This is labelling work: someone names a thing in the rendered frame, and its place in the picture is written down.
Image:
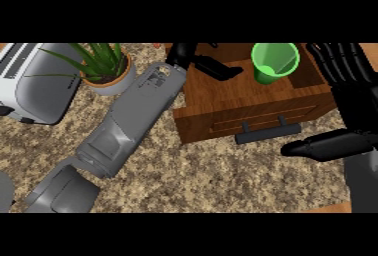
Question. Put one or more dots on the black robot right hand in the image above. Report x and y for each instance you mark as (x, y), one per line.
(355, 106)

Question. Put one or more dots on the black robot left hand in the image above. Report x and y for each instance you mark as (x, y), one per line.
(215, 69)

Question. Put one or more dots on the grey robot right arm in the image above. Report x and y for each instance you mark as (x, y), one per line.
(363, 186)

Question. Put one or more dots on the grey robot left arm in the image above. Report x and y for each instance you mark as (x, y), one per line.
(132, 113)

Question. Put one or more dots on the brown wooden drawer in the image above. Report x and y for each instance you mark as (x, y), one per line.
(211, 123)
(230, 93)

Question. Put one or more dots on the green plastic cup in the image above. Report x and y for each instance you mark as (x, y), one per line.
(267, 76)

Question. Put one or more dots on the brown wooden drawer front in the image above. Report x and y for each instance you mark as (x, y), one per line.
(211, 123)

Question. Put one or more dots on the green plant in white pot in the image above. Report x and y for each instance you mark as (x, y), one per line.
(110, 81)

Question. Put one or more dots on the silver toaster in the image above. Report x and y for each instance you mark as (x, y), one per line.
(34, 90)

